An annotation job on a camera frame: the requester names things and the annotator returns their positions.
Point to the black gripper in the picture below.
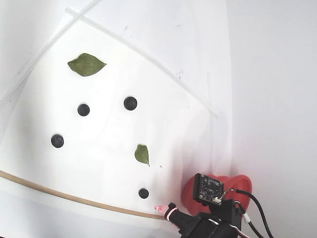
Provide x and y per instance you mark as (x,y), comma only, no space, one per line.
(184,217)

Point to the red collapsible silicone cup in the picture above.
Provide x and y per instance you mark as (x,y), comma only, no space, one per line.
(188,198)

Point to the medium green leaf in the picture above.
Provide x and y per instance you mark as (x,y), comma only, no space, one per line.
(142,154)

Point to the thin wooden stick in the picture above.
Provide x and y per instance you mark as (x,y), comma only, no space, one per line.
(99,205)

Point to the white paper sheet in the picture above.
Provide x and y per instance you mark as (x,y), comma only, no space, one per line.
(104,148)

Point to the large green leaf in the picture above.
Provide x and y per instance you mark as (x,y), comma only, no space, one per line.
(86,65)

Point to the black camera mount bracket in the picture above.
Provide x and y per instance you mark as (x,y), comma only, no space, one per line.
(226,213)

